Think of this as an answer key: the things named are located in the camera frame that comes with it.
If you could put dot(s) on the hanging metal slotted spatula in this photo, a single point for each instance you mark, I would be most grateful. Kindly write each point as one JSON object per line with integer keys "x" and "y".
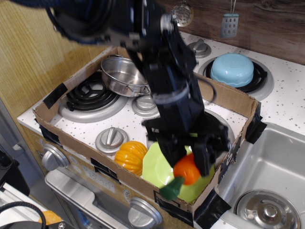
{"x": 230, "y": 21}

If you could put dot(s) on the silver left oven knob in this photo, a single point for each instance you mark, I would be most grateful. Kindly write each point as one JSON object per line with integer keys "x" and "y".
{"x": 53, "y": 158}

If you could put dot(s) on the small steel pot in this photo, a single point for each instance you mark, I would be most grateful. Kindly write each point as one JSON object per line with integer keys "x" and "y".
{"x": 121, "y": 76}

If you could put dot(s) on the silver front stovetop knob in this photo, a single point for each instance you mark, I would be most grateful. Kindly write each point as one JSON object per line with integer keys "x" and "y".
{"x": 110, "y": 140}

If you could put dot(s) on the light blue plastic bowl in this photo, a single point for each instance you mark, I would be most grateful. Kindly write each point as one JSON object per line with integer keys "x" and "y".
{"x": 233, "y": 69}

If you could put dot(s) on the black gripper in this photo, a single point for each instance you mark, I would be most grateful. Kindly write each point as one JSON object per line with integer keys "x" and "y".
{"x": 183, "y": 121}

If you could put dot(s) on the light green plastic plate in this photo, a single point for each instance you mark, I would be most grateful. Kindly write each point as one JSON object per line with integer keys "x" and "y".
{"x": 158, "y": 172}

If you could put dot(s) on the orange object bottom left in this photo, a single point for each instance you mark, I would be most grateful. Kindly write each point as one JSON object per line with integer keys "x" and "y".
{"x": 51, "y": 217}

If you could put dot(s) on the back right stove burner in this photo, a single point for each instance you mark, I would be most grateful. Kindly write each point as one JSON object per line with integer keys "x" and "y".
{"x": 261, "y": 85}

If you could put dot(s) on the front left stove burner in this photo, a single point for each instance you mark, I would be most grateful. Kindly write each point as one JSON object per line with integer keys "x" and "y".
{"x": 91, "y": 101}

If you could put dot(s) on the silver stovetop knob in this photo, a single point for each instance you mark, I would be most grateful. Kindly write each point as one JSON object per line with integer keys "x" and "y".
{"x": 110, "y": 140}
{"x": 144, "y": 106}
{"x": 200, "y": 48}

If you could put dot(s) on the hanging metal strainer spoon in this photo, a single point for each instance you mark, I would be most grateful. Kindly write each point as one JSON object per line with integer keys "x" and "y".
{"x": 182, "y": 13}

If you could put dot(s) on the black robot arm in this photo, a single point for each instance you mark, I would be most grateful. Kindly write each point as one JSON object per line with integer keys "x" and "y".
{"x": 153, "y": 42}

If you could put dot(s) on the silver oven door handle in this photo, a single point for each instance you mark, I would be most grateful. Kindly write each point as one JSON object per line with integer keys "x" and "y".
{"x": 80, "y": 197}

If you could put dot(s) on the steel sink basin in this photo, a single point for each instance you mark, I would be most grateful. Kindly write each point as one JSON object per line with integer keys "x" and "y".
{"x": 274, "y": 162}

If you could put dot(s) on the steel pot lid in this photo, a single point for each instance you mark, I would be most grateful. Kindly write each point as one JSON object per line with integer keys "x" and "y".
{"x": 267, "y": 210}

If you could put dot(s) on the silver middle stovetop knob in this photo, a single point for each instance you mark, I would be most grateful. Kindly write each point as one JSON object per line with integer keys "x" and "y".
{"x": 144, "y": 106}

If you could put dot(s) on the orange toy carrot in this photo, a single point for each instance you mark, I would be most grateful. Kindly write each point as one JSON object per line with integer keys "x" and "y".
{"x": 185, "y": 173}

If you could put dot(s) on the silver oven knob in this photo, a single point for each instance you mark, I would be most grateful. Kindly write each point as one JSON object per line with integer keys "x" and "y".
{"x": 142, "y": 215}
{"x": 53, "y": 158}

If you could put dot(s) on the silver back stovetop knob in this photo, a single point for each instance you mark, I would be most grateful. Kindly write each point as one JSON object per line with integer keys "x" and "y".
{"x": 200, "y": 48}

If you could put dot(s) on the orange toy pumpkin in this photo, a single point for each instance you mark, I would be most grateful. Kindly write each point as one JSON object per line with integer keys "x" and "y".
{"x": 130, "y": 156}

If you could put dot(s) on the silver right oven knob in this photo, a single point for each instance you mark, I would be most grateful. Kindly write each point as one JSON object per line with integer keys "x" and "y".
{"x": 142, "y": 215}

